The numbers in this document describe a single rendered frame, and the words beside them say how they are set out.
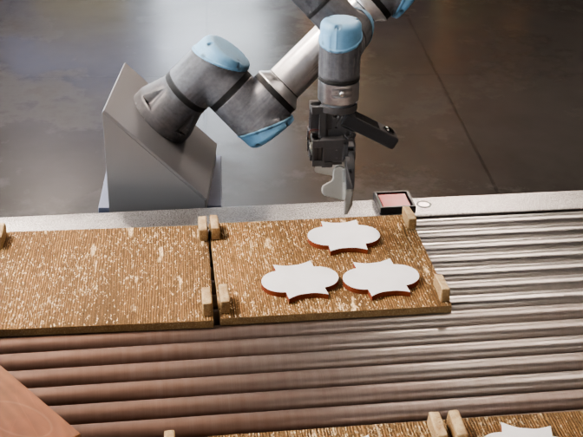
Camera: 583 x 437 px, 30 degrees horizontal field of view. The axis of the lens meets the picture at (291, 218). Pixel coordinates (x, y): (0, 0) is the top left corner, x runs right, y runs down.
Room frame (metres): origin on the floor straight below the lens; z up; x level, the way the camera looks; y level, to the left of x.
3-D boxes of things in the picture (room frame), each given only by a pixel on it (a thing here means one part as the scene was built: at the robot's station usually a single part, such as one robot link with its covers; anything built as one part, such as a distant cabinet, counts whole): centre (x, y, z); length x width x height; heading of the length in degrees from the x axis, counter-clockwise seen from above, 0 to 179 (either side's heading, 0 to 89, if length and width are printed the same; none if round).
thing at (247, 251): (1.78, -0.06, 0.93); 0.41 x 0.35 x 0.02; 98
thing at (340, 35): (1.87, -0.08, 1.32); 0.09 x 0.08 x 0.11; 166
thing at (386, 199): (2.05, -0.22, 0.92); 0.06 x 0.06 x 0.01; 8
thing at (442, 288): (1.67, -0.27, 0.95); 0.06 x 0.02 x 0.03; 8
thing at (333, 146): (1.86, -0.07, 1.17); 0.09 x 0.08 x 0.12; 98
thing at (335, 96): (1.86, -0.08, 1.25); 0.08 x 0.08 x 0.05
